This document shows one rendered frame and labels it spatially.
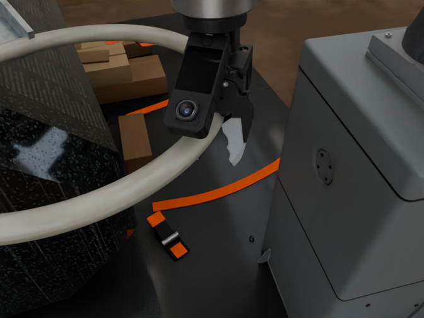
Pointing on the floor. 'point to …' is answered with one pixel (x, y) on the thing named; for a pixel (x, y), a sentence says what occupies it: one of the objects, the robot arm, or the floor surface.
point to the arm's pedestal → (348, 190)
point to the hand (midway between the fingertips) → (214, 158)
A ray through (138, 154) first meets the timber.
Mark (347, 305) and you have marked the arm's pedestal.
